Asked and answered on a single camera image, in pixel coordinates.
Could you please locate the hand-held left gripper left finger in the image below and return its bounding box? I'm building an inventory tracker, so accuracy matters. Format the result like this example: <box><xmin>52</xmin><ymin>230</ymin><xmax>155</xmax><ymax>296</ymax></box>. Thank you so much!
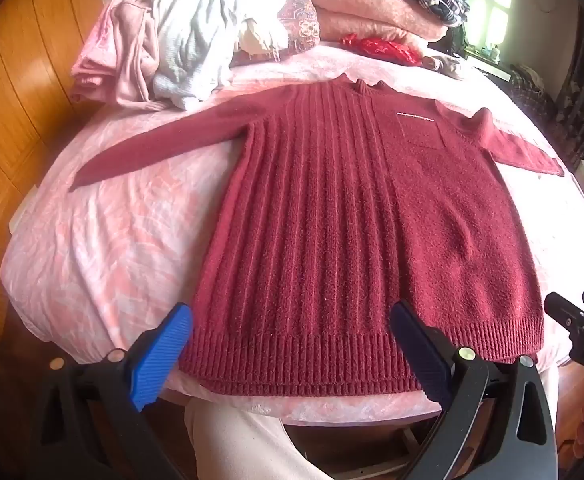
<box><xmin>34</xmin><ymin>302</ymin><xmax>195</xmax><ymax>480</ymax></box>

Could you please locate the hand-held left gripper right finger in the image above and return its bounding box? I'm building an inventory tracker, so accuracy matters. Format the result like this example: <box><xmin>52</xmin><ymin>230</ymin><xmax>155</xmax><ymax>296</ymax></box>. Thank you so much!
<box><xmin>389</xmin><ymin>300</ymin><xmax>557</xmax><ymax>480</ymax></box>

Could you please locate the maroon knit sweater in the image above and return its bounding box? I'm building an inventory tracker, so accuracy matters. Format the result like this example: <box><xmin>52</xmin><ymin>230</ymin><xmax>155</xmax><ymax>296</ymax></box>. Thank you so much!
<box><xmin>69</xmin><ymin>72</ymin><xmax>567</xmax><ymax>396</ymax></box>

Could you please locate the person's beige trouser leg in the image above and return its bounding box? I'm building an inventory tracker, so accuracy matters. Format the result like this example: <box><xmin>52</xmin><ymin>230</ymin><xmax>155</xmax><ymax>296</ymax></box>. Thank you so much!
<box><xmin>184</xmin><ymin>400</ymin><xmax>333</xmax><ymax>480</ymax></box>

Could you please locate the pink patterned bedsheet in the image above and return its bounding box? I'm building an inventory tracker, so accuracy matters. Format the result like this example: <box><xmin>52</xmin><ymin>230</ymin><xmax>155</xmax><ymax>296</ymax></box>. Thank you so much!
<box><xmin>0</xmin><ymin>40</ymin><xmax>584</xmax><ymax>431</ymax></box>

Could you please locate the dark checked garment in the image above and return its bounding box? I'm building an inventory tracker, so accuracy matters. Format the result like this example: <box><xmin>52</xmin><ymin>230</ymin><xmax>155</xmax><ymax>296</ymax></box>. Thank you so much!
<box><xmin>509</xmin><ymin>62</ymin><xmax>557</xmax><ymax>121</ymax></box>

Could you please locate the cluttered side table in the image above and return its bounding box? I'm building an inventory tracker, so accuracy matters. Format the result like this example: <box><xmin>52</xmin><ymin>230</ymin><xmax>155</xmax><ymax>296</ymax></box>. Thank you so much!
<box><xmin>464</xmin><ymin>42</ymin><xmax>512</xmax><ymax>81</ymax></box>

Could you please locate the grey brown cloth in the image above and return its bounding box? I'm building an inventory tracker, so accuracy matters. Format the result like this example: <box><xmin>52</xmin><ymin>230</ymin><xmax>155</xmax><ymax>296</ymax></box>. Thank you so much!
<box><xmin>422</xmin><ymin>55</ymin><xmax>465</xmax><ymax>81</ymax></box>

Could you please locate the pink garment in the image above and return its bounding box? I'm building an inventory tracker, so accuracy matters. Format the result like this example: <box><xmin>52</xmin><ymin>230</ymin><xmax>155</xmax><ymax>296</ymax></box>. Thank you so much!
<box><xmin>69</xmin><ymin>0</ymin><xmax>167</xmax><ymax>111</ymax></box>

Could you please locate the wooden headboard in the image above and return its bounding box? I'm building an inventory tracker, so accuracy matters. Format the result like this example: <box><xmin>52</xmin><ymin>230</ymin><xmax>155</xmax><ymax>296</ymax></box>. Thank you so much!
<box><xmin>0</xmin><ymin>0</ymin><xmax>123</xmax><ymax>311</ymax></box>

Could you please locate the bright red cloth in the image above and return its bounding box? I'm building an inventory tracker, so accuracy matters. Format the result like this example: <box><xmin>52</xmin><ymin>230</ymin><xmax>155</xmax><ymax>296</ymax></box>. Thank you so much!
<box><xmin>341</xmin><ymin>32</ymin><xmax>425</xmax><ymax>66</ymax></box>

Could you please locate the white knit garment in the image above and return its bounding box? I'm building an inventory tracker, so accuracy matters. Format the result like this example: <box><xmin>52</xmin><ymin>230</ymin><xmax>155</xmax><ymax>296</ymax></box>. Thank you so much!
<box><xmin>144</xmin><ymin>0</ymin><xmax>293</xmax><ymax>111</ymax></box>

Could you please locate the cream cloth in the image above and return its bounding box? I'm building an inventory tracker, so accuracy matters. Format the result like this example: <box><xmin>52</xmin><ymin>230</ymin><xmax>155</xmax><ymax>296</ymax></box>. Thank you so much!
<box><xmin>234</xmin><ymin>17</ymin><xmax>290</xmax><ymax>63</ymax></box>

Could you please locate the red patterned pillow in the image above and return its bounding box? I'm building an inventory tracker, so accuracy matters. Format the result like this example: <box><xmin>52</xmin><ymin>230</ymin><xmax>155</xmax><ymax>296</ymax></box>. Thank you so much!
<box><xmin>232</xmin><ymin>0</ymin><xmax>323</xmax><ymax>66</ymax></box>

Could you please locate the folded pink blanket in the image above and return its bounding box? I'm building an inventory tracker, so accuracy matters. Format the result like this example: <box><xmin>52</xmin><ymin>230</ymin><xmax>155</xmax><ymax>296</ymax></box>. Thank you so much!
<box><xmin>299</xmin><ymin>0</ymin><xmax>452</xmax><ymax>43</ymax></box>

